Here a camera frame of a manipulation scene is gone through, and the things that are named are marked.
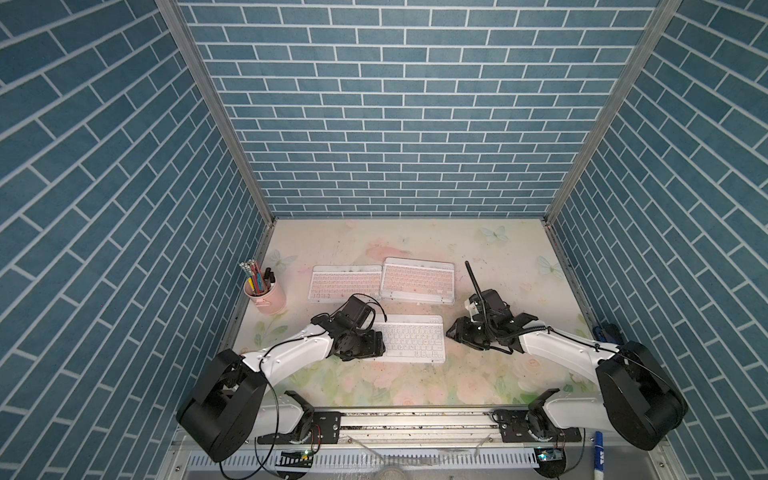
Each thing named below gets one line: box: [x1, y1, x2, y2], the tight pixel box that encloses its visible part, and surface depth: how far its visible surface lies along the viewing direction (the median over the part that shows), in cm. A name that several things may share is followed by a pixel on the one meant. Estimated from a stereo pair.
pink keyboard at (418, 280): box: [380, 258, 455, 305], surface depth 101 cm
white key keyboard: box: [365, 314, 446, 363], surface depth 90 cm
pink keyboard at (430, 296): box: [380, 290, 455, 304], surface depth 99 cm
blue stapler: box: [592, 323, 624, 344], surface depth 91 cm
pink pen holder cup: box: [243, 279, 286, 315], surface depth 91 cm
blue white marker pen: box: [594, 431, 604, 471], surface depth 71 cm
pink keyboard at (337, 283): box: [308, 265, 382, 303], surface depth 104 cm
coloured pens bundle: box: [239, 258, 276, 295], surface depth 88 cm
